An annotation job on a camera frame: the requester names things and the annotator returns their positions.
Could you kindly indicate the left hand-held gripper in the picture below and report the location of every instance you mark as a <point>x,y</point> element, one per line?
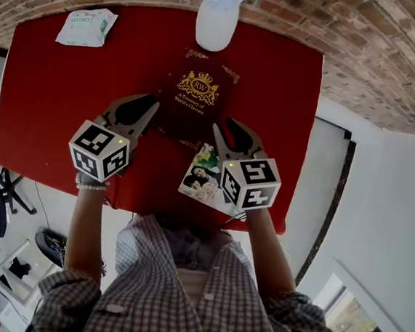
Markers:
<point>96,143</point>

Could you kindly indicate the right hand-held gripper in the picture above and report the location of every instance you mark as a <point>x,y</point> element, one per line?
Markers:
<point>258,174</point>

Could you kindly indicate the dark red gold-crested book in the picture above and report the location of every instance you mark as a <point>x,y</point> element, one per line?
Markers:
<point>195,102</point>

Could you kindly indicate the person's right forearm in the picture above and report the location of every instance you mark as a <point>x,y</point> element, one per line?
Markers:
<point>272,255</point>

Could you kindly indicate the person's left forearm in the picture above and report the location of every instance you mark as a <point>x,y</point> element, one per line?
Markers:
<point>86,234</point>

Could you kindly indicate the red tablecloth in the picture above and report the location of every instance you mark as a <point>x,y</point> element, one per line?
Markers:
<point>53,103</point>

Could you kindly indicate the white wipes packet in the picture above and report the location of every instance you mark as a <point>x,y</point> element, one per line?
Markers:
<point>85,27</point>

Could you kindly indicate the person's grey trousers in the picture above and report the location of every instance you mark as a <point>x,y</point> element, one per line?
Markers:
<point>196,244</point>

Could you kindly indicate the white vase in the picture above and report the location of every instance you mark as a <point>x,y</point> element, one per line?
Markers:
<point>217,24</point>

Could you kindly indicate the person's white undershirt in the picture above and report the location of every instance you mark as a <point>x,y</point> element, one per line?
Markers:
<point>191,284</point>

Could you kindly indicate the black round bag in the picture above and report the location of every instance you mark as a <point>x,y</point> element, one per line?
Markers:
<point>48,245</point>

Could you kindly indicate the person's checked shirt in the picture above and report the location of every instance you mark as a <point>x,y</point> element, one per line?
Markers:
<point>149,313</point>

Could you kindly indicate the black-framed window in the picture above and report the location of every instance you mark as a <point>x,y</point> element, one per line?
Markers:
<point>353,318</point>

